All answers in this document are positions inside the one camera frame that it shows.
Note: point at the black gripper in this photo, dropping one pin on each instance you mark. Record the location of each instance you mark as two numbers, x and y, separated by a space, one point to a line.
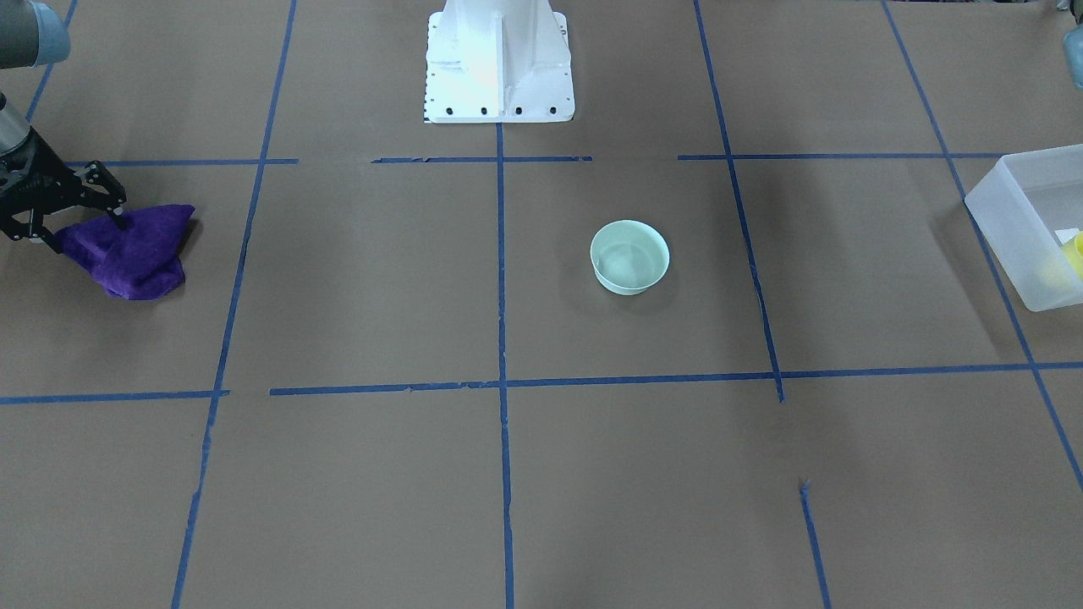
35 191

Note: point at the purple cloth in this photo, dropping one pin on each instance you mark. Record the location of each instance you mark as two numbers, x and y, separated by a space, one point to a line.
138 262

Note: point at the mint green bowl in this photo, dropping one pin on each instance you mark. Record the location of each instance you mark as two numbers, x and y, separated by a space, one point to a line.
628 256

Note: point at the yellow cup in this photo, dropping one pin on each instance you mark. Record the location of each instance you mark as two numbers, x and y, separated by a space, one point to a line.
1072 251

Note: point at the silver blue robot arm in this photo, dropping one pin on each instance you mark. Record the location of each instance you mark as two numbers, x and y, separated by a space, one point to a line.
34 37

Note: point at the clear plastic storage box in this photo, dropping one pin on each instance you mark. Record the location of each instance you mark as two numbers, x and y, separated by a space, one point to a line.
1017 205

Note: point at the white label in box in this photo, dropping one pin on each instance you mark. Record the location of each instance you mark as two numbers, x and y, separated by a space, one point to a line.
1065 236

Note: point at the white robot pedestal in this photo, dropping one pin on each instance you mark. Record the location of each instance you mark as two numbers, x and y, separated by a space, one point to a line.
498 62

